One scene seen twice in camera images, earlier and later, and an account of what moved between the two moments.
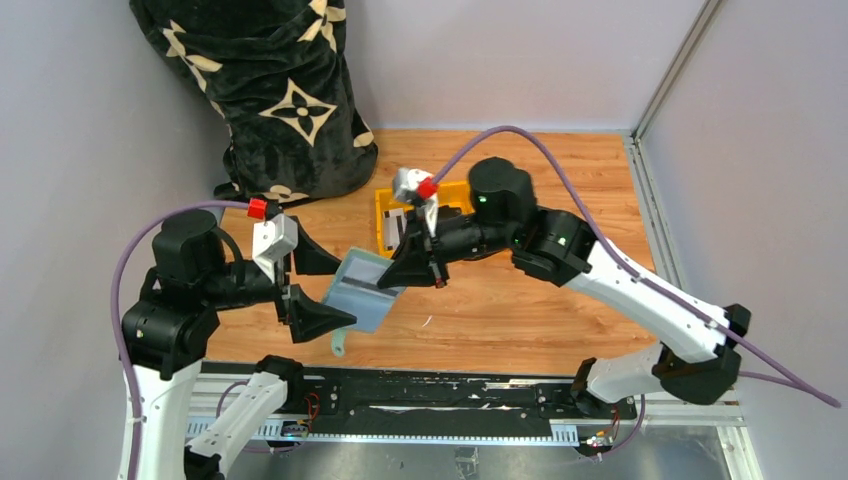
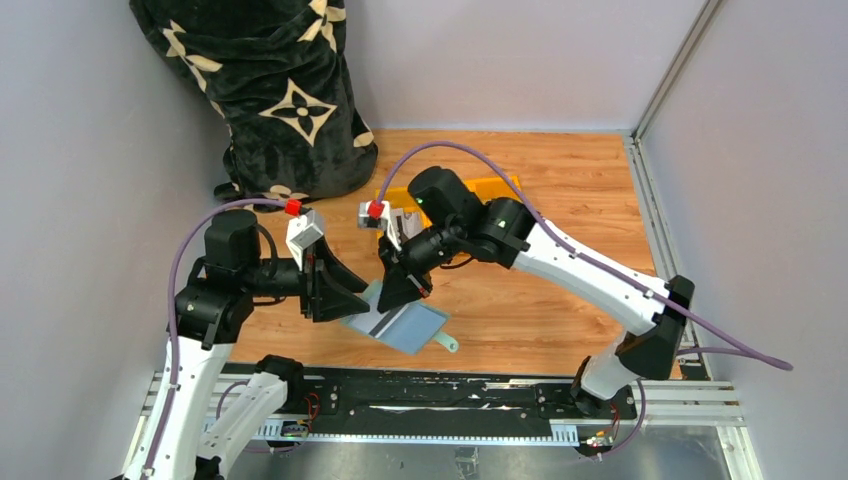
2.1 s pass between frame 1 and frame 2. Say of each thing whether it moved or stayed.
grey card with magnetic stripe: moved
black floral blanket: stayed
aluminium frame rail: stayed
